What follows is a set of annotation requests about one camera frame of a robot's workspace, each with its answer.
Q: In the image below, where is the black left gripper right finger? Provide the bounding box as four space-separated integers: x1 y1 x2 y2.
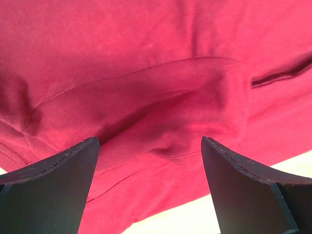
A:
201 137 312 234

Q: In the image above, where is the dark red t-shirt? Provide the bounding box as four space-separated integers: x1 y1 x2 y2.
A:
0 0 312 234

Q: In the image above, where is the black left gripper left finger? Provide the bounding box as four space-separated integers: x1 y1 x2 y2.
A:
0 137 100 234

